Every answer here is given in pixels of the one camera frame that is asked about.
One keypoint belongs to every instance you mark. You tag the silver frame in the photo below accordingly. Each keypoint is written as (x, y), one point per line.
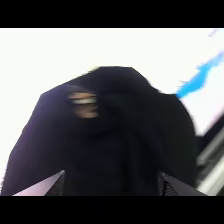
(211, 160)

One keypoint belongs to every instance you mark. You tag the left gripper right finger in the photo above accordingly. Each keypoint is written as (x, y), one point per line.
(175, 189)

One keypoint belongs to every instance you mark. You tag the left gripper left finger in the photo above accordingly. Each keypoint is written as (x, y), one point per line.
(46, 186)

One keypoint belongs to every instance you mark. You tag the black garment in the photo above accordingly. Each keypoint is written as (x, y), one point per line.
(126, 133)

